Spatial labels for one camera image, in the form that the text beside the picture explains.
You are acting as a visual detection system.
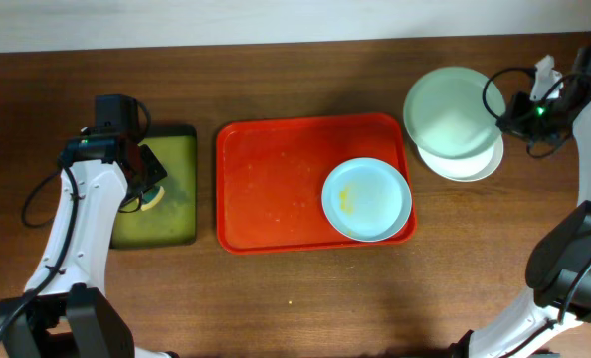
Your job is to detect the black tray with green water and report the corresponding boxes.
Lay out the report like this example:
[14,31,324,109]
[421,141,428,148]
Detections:
[110,124,197,250]

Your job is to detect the light blue plate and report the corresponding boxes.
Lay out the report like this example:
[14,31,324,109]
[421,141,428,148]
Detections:
[321,157,413,243]

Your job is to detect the red plastic tray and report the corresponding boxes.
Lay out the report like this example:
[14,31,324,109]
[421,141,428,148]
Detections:
[216,113,409,255]

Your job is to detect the green plate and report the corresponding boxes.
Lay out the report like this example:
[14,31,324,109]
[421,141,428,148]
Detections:
[403,67,505,159]

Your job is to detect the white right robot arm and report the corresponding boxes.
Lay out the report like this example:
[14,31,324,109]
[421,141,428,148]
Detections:
[445,46,591,357]

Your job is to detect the white plate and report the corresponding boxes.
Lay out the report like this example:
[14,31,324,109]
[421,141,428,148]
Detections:
[418,137,504,182]

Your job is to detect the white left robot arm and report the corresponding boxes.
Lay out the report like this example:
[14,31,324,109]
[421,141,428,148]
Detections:
[0,135,160,357]

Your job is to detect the yellow green sponge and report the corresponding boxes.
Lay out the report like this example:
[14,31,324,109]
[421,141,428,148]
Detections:
[139,186,165,211]

